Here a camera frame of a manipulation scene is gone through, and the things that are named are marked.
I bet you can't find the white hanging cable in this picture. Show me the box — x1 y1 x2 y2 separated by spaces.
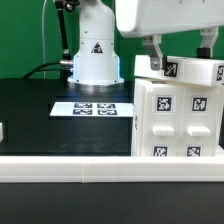
40 0 48 80

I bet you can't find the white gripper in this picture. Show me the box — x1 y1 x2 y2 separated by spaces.
115 0 224 71

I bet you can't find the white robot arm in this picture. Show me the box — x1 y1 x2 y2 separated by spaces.
69 0 224 86

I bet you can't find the white cabinet body box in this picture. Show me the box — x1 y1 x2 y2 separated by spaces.
130 78 224 158

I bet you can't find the white cabinet door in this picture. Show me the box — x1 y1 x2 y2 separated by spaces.
178 85 224 157
141 83 183 157

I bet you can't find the white cabinet top block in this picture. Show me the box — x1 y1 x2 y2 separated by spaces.
134 55 224 86

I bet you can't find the black cable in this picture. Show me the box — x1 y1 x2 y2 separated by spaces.
22 61 63 80

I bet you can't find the white L-shaped fence rail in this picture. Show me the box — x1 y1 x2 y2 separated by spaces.
0 123 224 184

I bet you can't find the white marker sheet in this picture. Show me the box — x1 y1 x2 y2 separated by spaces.
50 102 133 117

